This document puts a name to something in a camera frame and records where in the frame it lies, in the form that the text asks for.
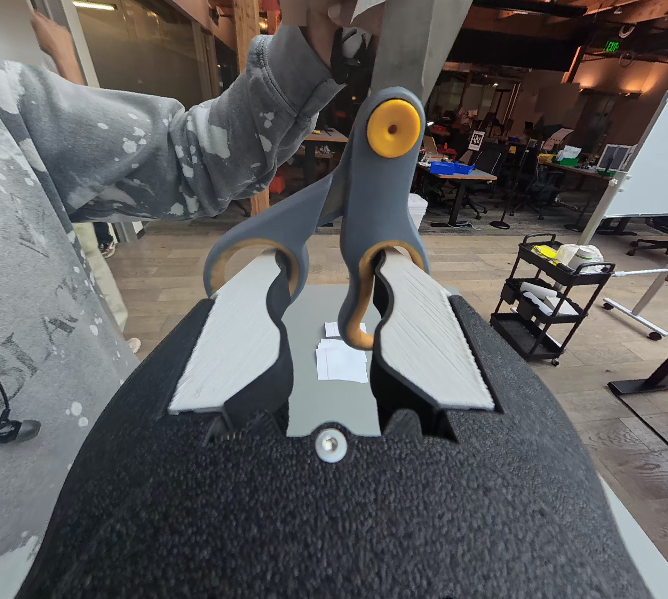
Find wooden work table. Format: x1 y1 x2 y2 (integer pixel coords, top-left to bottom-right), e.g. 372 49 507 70
416 161 498 227

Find person's grey splattered sweatshirt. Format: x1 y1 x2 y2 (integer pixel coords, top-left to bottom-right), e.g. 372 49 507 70
0 59 143 599

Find black utility cart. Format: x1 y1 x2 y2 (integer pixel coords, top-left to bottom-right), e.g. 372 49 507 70
489 232 617 366

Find white paper roll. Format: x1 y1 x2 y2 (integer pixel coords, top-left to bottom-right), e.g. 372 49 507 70
555 242 604 274

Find rolling whiteboard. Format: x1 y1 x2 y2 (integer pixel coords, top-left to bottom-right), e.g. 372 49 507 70
578 92 668 342

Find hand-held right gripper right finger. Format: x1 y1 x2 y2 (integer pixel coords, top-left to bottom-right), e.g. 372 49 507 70
372 248 496 410

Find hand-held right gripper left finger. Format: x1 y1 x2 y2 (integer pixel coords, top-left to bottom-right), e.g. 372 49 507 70
167 251 294 414

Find person's left forearm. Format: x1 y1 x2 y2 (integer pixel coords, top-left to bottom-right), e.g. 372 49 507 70
67 24 346 222

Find grey desk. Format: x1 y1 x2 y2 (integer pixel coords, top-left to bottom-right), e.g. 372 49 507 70
284 282 668 599

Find black hoodie drawstring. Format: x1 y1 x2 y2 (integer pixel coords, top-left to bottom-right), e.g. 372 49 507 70
0 379 42 444

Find white storage bins stack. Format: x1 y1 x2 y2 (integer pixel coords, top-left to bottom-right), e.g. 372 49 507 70
406 193 429 230

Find wooden post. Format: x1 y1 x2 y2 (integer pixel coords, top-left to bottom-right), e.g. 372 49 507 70
226 0 271 217

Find stack of lined paper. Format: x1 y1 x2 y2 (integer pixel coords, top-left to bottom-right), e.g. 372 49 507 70
315 338 369 382

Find grey and yellow scissors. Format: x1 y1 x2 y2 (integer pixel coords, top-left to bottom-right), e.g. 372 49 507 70
204 0 505 352

